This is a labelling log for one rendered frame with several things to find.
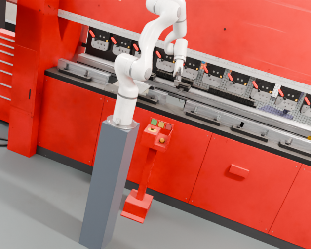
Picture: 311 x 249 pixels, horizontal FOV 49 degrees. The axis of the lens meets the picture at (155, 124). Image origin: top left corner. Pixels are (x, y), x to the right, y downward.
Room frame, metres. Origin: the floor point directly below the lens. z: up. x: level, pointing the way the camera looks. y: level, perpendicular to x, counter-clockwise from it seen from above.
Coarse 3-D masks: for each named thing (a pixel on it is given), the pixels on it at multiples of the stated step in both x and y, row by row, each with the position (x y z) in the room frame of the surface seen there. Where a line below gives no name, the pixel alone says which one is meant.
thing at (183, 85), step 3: (180, 84) 2.96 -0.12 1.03; (183, 84) 2.96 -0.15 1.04; (186, 84) 2.98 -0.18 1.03; (189, 84) 3.01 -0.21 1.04; (177, 87) 2.95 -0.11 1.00; (180, 87) 2.95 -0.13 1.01; (183, 87) 2.94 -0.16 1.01; (186, 87) 2.94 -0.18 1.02; (189, 87) 2.96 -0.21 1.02; (180, 90) 2.86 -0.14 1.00; (183, 90) 2.94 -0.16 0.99; (186, 90) 2.93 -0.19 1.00; (180, 93) 2.80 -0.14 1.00
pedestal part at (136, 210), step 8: (136, 192) 2.47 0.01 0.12; (128, 200) 2.34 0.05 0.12; (136, 200) 2.36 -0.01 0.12; (144, 200) 2.39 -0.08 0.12; (128, 208) 2.31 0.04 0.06; (136, 208) 2.30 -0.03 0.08; (144, 208) 2.29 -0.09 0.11; (128, 216) 2.27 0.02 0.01; (136, 216) 2.29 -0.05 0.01; (144, 216) 2.29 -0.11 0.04
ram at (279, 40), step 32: (64, 0) 2.93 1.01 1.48; (96, 0) 2.88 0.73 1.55; (128, 0) 2.83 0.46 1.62; (192, 0) 2.74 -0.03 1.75; (224, 0) 2.70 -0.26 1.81; (256, 0) 2.66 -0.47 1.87; (288, 0) 2.62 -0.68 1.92; (192, 32) 2.73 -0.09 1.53; (224, 32) 2.68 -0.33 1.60; (256, 32) 2.64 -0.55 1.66; (288, 32) 2.60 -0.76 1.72; (224, 64) 2.67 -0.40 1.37; (256, 64) 2.63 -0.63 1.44; (288, 64) 2.59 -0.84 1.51
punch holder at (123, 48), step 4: (116, 36) 2.83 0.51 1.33; (120, 36) 2.83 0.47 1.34; (116, 40) 2.83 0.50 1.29; (120, 40) 2.83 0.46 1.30; (124, 40) 2.82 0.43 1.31; (128, 40) 2.81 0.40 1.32; (132, 40) 2.82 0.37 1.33; (120, 44) 2.82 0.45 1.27; (124, 44) 2.82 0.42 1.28; (128, 44) 2.81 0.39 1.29; (132, 44) 2.85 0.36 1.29; (116, 48) 2.83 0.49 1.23; (120, 48) 2.82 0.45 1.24; (124, 48) 2.81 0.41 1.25; (128, 48) 2.81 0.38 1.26; (132, 48) 2.88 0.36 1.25; (116, 52) 2.83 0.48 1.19; (120, 52) 2.82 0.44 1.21; (124, 52) 2.81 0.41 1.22; (128, 52) 2.81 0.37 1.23
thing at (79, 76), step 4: (60, 68) 2.89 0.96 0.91; (60, 72) 2.87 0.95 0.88; (64, 72) 2.86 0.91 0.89; (68, 72) 2.86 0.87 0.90; (72, 72) 2.87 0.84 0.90; (72, 76) 2.85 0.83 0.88; (76, 76) 2.84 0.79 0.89; (80, 76) 2.83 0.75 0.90; (84, 80) 2.83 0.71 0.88; (88, 80) 2.82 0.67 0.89
